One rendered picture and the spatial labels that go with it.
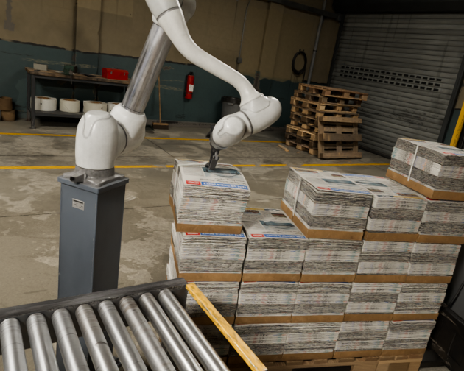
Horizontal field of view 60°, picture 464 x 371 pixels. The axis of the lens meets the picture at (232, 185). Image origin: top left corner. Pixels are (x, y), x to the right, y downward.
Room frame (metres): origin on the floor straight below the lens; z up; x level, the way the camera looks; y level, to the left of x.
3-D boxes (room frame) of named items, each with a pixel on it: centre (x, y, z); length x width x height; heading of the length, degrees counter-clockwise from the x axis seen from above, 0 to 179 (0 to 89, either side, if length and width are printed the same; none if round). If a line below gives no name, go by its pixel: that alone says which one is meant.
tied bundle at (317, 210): (1.93, -0.46, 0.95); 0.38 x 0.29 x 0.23; 15
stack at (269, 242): (1.89, -0.34, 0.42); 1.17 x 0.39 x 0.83; 106
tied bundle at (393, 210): (2.01, -0.75, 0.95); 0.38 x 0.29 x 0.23; 18
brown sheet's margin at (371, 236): (2.01, -0.75, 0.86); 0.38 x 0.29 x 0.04; 18
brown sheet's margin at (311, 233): (1.93, -0.46, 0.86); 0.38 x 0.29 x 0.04; 15
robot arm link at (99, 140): (1.61, 0.57, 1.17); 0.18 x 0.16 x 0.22; 167
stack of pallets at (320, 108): (8.56, -1.69, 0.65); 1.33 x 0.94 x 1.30; 128
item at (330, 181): (1.93, -0.46, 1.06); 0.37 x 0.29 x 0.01; 15
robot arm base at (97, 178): (1.58, 0.58, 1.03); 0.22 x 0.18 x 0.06; 161
